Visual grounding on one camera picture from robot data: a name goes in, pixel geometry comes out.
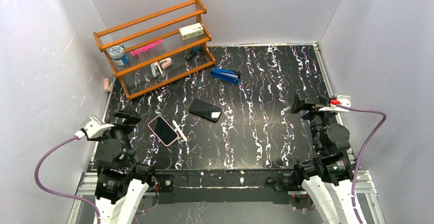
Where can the white acrylic marker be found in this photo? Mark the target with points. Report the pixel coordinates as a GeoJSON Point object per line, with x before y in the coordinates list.
{"type": "Point", "coordinates": [179, 130]}

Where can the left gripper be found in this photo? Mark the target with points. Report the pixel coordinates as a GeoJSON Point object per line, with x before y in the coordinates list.
{"type": "Point", "coordinates": [123, 120]}

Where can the pink phone case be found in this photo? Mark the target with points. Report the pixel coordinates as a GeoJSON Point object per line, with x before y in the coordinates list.
{"type": "Point", "coordinates": [163, 131]}

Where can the orange wooden shelf rack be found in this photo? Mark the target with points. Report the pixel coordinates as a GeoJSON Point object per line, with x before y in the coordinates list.
{"type": "Point", "coordinates": [136, 77]}

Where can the black cased phone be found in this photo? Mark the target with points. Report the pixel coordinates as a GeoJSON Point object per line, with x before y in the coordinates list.
{"type": "Point", "coordinates": [205, 110]}

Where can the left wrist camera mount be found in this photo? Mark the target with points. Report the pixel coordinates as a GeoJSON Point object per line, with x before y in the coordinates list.
{"type": "Point", "coordinates": [93, 129]}

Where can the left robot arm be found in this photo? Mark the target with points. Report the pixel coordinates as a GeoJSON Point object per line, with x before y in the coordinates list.
{"type": "Point", "coordinates": [122, 181]}

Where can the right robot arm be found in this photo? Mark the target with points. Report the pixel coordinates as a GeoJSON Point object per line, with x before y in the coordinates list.
{"type": "Point", "coordinates": [328, 178]}

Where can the blue lidded jar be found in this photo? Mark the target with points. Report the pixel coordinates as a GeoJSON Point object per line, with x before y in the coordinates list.
{"type": "Point", "coordinates": [118, 55]}

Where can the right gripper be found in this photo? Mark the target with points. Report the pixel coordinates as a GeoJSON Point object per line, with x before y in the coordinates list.
{"type": "Point", "coordinates": [311, 107]}

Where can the white red cardboard box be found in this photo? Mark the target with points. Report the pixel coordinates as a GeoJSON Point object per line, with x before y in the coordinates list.
{"type": "Point", "coordinates": [191, 31]}

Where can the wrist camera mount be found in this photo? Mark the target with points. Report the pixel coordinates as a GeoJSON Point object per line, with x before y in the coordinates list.
{"type": "Point", "coordinates": [93, 129]}
{"type": "Point", "coordinates": [340, 104]}

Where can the pink eraser on wall edge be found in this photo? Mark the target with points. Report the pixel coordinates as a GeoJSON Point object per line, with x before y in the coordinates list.
{"type": "Point", "coordinates": [107, 85]}

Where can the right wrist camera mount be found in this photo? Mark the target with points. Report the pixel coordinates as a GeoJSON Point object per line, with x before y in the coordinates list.
{"type": "Point", "coordinates": [340, 104]}

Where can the pink comb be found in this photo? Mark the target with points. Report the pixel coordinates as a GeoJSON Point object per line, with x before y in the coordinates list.
{"type": "Point", "coordinates": [146, 47]}

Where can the blue stapler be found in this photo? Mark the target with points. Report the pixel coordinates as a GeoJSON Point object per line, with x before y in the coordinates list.
{"type": "Point", "coordinates": [231, 76]}

